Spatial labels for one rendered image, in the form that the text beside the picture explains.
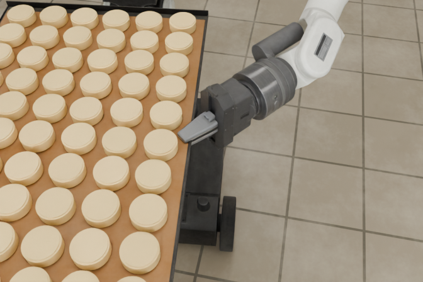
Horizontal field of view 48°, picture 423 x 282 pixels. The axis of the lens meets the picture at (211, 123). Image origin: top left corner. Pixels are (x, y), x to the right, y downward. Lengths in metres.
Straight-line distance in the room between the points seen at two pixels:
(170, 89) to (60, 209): 0.26
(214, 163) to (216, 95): 1.14
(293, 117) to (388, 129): 0.43
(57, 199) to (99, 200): 0.06
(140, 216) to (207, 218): 1.04
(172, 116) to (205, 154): 1.13
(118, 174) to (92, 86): 0.18
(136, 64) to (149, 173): 0.22
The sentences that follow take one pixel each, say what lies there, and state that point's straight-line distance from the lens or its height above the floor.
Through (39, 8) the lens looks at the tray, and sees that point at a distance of 1.02.
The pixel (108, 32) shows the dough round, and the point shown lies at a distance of 0.89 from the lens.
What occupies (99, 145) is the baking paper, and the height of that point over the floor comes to 1.10.
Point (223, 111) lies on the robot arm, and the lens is 0.70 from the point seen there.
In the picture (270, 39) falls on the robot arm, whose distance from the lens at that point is 0.81.
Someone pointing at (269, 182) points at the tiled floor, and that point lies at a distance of 1.99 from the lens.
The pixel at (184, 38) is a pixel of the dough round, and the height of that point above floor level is 1.12.
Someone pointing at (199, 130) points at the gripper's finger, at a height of 1.11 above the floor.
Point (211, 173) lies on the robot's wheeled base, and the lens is 1.80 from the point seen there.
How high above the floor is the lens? 1.66
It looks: 50 degrees down
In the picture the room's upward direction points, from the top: straight up
